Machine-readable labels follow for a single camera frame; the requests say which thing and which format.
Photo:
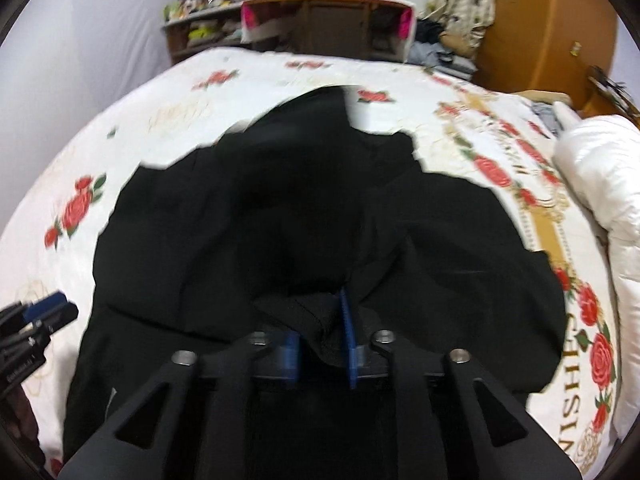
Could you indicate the black garment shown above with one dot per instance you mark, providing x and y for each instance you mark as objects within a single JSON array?
[{"x": 280, "y": 210}]

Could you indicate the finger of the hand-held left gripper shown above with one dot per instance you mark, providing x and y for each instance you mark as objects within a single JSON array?
[
  {"x": 57, "y": 317},
  {"x": 45, "y": 305}
]

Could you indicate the pile of clothes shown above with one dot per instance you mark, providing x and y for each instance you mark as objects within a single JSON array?
[{"x": 440, "y": 42}]

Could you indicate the rose printed bed sheet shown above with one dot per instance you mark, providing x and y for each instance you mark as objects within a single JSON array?
[{"x": 165, "y": 110}]

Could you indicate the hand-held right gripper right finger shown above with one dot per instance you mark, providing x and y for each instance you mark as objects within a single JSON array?
[{"x": 348, "y": 332}]

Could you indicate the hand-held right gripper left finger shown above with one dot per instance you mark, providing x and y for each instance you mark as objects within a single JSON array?
[{"x": 292, "y": 360}]

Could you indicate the cluttered wooden shelf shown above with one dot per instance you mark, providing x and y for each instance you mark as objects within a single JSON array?
[{"x": 200, "y": 30}]

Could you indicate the wooden wardrobe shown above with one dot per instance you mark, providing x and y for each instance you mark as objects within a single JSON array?
[{"x": 540, "y": 25}]

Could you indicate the wooden desk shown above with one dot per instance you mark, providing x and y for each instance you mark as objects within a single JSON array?
[{"x": 330, "y": 25}]

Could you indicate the white quilt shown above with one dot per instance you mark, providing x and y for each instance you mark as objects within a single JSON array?
[{"x": 600, "y": 180}]

